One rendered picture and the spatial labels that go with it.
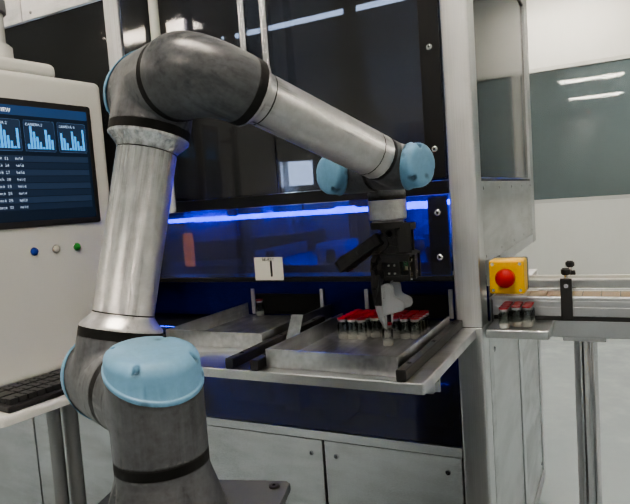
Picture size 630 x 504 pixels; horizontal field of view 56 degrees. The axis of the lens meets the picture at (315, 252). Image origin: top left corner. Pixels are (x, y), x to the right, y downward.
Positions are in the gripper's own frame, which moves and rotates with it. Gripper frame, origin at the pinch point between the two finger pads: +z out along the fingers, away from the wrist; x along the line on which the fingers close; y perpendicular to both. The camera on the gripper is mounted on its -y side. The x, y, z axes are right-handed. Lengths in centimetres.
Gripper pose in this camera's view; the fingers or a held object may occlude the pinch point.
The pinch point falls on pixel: (384, 320)
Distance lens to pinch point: 122.7
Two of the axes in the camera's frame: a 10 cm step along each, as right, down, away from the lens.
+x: 4.6, -1.0, 8.8
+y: 8.9, -0.3, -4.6
